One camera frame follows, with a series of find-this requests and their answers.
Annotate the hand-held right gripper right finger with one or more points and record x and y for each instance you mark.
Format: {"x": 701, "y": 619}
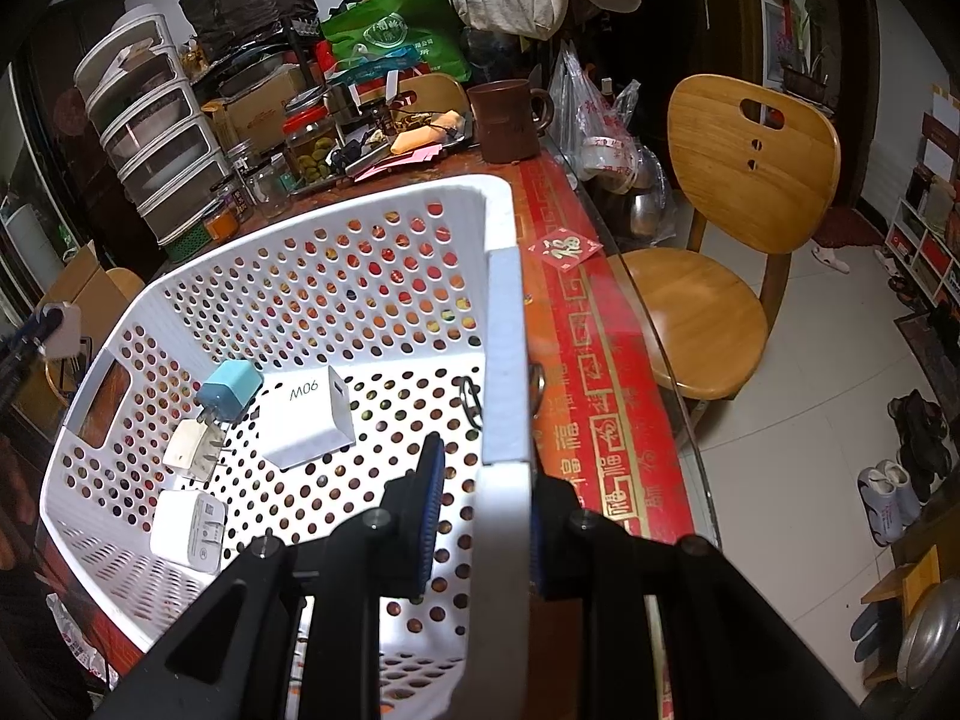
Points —
{"x": 555, "y": 540}

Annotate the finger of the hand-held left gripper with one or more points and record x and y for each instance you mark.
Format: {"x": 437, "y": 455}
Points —
{"x": 19, "y": 349}

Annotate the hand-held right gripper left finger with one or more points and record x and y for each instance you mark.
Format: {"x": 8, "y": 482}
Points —
{"x": 429, "y": 510}

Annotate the small white charger plug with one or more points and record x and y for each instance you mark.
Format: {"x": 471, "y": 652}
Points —
{"x": 61, "y": 328}

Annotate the large white charger block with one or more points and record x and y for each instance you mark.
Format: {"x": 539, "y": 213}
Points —
{"x": 307, "y": 420}

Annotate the white perforated plastic basket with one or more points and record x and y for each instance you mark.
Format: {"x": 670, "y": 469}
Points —
{"x": 502, "y": 360}

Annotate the cream charger plug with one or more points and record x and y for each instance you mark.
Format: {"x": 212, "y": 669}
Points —
{"x": 187, "y": 450}

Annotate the light blue charger plug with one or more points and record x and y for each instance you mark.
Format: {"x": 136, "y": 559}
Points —
{"x": 229, "y": 390}

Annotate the white labelled charger plug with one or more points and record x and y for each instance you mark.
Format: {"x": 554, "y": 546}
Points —
{"x": 184, "y": 532}

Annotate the open cardboard box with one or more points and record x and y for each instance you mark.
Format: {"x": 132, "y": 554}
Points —
{"x": 79, "y": 285}

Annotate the small metal disc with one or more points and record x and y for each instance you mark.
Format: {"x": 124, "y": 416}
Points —
{"x": 536, "y": 382}

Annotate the red printed tablecloth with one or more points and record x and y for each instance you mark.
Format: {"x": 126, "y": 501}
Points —
{"x": 592, "y": 360}

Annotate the small orange jar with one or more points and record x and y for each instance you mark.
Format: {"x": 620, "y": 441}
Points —
{"x": 221, "y": 223}

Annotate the clear stacked drawer organizer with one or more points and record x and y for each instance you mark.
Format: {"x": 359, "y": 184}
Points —
{"x": 150, "y": 135}

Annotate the red diamond card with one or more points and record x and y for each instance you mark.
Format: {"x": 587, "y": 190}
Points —
{"x": 566, "y": 251}

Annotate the small glass jar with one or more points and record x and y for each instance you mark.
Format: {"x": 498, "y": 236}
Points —
{"x": 270, "y": 187}
{"x": 240, "y": 161}

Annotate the pair of blue slippers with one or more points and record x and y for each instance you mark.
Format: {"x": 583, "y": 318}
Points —
{"x": 870, "y": 630}

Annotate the brown cardboard box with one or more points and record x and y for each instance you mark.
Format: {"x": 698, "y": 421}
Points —
{"x": 255, "y": 116}

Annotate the pair of white slippers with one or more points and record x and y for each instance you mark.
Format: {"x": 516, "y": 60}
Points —
{"x": 889, "y": 499}

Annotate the metal pot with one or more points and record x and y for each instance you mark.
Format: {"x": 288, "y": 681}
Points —
{"x": 649, "y": 202}

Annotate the red lid glass jar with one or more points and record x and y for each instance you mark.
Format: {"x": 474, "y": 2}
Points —
{"x": 311, "y": 139}

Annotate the cluttered metal tray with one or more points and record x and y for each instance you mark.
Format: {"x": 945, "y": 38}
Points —
{"x": 405, "y": 146}

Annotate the pair of black shoes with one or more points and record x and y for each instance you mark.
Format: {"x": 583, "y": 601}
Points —
{"x": 919, "y": 420}

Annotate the metal basin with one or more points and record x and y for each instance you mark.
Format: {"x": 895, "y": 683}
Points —
{"x": 930, "y": 637}

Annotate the white slipper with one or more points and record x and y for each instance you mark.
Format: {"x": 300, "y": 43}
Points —
{"x": 829, "y": 255}

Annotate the brown ceramic mug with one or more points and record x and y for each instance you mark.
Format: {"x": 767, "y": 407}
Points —
{"x": 506, "y": 120}

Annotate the black plastic bag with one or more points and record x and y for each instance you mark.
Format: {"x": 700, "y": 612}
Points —
{"x": 247, "y": 7}

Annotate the clear printed plastic bag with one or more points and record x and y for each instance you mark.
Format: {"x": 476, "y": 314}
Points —
{"x": 600, "y": 120}

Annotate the red doormat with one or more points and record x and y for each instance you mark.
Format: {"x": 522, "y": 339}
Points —
{"x": 847, "y": 225}

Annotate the green shopping bag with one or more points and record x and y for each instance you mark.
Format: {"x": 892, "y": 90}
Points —
{"x": 390, "y": 30}

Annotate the white storage shelf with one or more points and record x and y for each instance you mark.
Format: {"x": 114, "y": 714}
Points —
{"x": 926, "y": 232}

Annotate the potted plant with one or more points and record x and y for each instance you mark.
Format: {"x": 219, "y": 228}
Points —
{"x": 810, "y": 45}

